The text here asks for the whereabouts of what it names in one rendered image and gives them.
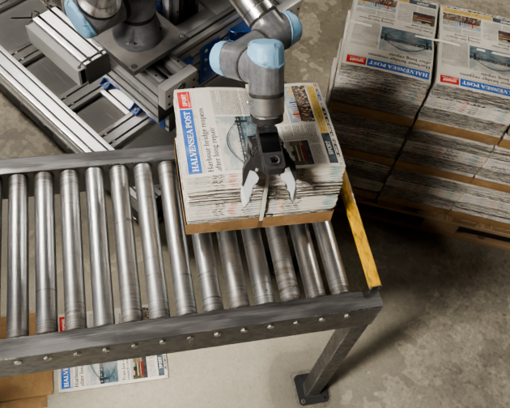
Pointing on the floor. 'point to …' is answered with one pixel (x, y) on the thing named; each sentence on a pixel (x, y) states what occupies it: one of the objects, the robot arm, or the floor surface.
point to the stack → (434, 112)
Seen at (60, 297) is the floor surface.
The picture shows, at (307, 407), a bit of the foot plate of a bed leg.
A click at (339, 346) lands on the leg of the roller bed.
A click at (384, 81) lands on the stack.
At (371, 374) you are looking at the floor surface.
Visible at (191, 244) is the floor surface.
